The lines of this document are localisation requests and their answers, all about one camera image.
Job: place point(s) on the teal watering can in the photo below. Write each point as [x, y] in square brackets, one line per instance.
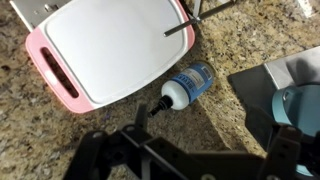
[300, 106]

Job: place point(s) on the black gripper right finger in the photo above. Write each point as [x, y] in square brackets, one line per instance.
[286, 156]

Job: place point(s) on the stainless steel sink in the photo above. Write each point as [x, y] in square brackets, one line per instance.
[266, 83]

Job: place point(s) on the white wall charger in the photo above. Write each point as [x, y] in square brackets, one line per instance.
[36, 11]

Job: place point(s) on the white cutting board pink rim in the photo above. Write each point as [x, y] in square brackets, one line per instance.
[110, 46]

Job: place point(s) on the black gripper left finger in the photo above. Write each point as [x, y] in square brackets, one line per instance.
[160, 160]

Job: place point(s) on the soap bottle with blue label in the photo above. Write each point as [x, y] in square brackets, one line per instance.
[186, 86]

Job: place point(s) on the steel dish rack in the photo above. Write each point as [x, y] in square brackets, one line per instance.
[200, 16]

